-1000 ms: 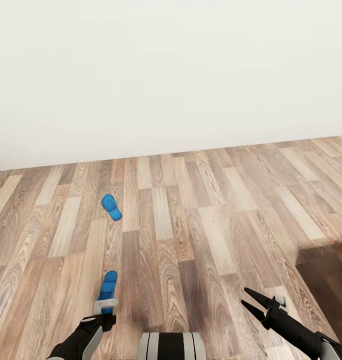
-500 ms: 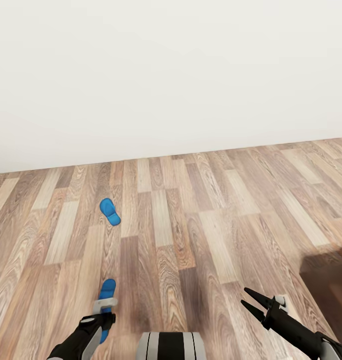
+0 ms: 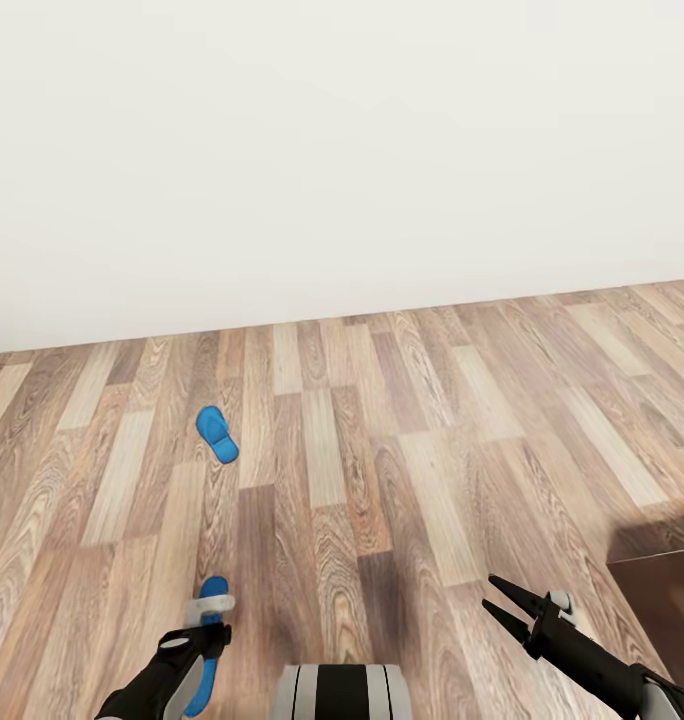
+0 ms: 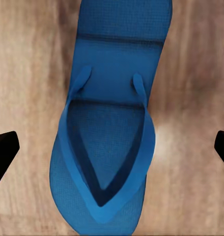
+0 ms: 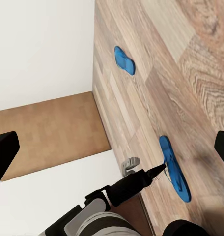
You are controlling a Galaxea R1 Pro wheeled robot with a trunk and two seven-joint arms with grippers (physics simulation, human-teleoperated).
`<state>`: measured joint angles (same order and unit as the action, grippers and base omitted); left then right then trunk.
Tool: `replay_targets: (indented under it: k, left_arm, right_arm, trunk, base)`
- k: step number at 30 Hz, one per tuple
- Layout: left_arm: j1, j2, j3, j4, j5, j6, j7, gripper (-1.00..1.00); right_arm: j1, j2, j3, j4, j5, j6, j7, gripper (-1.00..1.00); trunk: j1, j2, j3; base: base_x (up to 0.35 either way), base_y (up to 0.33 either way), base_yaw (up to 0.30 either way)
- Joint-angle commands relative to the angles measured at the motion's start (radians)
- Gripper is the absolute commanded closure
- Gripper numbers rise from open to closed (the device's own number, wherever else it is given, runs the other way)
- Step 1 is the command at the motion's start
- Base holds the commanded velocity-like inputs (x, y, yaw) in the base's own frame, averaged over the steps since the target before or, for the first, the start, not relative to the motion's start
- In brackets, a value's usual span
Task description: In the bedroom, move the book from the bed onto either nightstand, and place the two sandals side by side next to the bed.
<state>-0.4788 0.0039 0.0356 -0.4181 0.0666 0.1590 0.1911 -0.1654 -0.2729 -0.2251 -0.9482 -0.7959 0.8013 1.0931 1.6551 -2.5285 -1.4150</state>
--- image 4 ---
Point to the sandal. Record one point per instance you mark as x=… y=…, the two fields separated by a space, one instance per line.
x=106 y=138

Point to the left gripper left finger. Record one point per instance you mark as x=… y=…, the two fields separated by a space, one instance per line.
x=9 y=147

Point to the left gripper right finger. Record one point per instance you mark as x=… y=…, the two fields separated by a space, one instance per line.
x=219 y=144

